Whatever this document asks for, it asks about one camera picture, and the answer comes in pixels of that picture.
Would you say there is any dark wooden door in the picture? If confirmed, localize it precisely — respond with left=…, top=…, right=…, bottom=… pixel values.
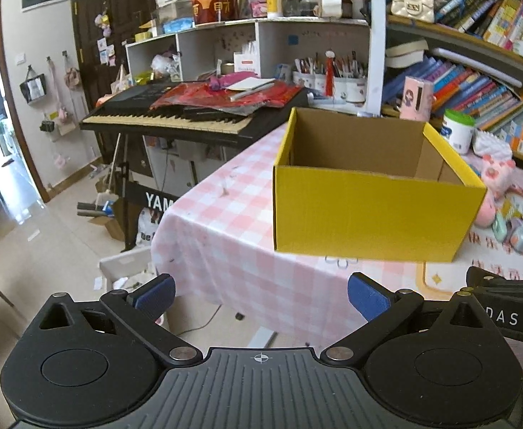
left=69, top=0, right=157, bottom=166

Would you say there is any white paper bag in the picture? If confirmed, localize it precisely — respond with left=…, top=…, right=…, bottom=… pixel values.
left=234, top=41, right=262, bottom=77

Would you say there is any white cubby shelf unit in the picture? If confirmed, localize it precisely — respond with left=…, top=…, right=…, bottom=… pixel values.
left=125, top=0, right=386, bottom=117

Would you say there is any crumpled plastic bag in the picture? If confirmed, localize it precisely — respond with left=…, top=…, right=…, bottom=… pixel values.
left=151, top=51, right=182, bottom=79

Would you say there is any yellow cardboard box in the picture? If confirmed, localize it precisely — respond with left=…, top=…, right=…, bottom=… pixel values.
left=273, top=107, right=488, bottom=263

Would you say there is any pink plush pig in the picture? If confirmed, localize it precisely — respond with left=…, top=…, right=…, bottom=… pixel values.
left=480, top=154, right=517, bottom=199

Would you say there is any red cloth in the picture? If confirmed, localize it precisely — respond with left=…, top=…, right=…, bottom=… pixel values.
left=150, top=81, right=304, bottom=112

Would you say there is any pink checked tablecloth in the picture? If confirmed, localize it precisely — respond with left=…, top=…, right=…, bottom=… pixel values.
left=151, top=114, right=523, bottom=349

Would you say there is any white plastic bin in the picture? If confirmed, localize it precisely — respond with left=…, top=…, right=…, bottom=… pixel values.
left=98, top=247, right=168, bottom=298

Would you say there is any red tassel ornament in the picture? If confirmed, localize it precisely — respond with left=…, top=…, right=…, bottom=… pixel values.
left=325, top=50, right=336, bottom=97

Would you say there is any pink cylinder container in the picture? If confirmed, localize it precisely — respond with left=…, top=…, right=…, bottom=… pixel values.
left=400, top=76, right=436, bottom=122

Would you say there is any black keyboard stand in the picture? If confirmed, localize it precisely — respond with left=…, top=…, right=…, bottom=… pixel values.
left=118, top=134, right=200, bottom=251

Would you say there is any brown cardboard box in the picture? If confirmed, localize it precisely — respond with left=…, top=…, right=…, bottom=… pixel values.
left=87, top=197, right=128, bottom=242

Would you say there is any white notebook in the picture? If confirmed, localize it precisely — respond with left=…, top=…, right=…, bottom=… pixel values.
left=228, top=77, right=277, bottom=94

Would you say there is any white jar green lid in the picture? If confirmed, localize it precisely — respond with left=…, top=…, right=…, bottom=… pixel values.
left=440, top=109, right=475, bottom=155

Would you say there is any wooden bookshelf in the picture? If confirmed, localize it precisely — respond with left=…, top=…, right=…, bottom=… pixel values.
left=380, top=0, right=523, bottom=175

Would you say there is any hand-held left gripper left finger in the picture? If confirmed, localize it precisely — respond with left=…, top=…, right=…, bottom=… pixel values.
left=25, top=273, right=203, bottom=367

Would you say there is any row of thin colourful books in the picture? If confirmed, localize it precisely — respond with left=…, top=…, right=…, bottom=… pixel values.
left=382, top=49, right=523, bottom=171

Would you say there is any mint green case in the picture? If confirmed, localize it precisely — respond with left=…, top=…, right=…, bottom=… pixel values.
left=492, top=212, right=513, bottom=244

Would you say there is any magenta folder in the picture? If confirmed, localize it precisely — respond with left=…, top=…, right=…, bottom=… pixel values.
left=208, top=74, right=244, bottom=91

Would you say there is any blue tissue pack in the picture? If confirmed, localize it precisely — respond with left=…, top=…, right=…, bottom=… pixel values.
left=163, top=18, right=195, bottom=33

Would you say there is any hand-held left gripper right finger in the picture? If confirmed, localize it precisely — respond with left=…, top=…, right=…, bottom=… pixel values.
left=323, top=272, right=501, bottom=365

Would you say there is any cream book stack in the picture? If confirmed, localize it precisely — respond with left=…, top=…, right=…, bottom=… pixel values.
left=386, top=40, right=430, bottom=70

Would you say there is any pastel purple toy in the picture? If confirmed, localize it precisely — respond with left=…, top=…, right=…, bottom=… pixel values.
left=507, top=219, right=523, bottom=255

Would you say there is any white quilted purse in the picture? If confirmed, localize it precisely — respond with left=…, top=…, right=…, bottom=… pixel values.
left=473, top=130, right=515, bottom=162

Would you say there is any grey tote bag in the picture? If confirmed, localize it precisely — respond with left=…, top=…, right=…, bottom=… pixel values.
left=19, top=74, right=48, bottom=104

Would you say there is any black electric keyboard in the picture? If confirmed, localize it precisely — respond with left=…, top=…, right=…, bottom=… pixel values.
left=79, top=81, right=311, bottom=147

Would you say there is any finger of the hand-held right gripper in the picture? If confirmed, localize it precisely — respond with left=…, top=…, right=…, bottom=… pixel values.
left=466, top=267, right=523, bottom=295

